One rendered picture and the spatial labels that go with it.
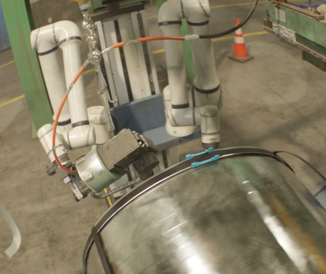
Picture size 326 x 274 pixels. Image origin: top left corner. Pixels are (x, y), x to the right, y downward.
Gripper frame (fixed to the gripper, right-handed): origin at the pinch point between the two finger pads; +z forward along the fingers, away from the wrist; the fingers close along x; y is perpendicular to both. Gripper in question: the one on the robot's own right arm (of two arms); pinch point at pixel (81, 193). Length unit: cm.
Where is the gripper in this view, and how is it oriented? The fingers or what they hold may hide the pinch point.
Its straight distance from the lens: 143.0
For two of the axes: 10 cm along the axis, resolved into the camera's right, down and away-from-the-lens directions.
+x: 2.0, 0.6, 9.8
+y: 8.0, -5.8, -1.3
